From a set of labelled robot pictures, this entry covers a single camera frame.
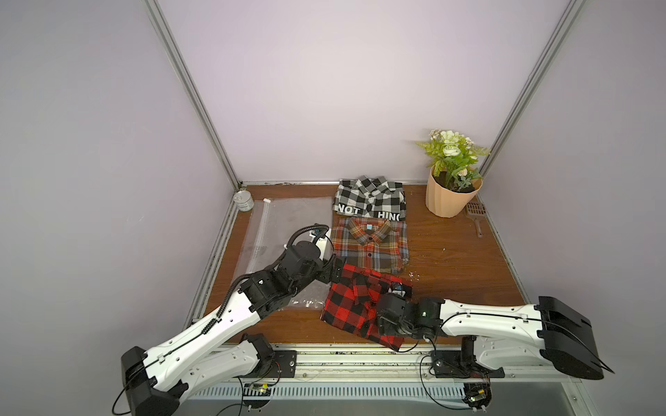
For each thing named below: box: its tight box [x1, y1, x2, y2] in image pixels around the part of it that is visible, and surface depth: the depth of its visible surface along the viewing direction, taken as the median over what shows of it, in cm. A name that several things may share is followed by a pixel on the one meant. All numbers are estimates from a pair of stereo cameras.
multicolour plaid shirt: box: [332, 217, 410, 275], surface depth 99 cm
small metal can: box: [233, 190, 255, 213], surface depth 112 cm
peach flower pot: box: [424, 165, 484, 218], surface depth 101 cm
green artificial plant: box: [415, 129, 491, 190], surface depth 94 cm
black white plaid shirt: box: [333, 175, 407, 221], surface depth 113 cm
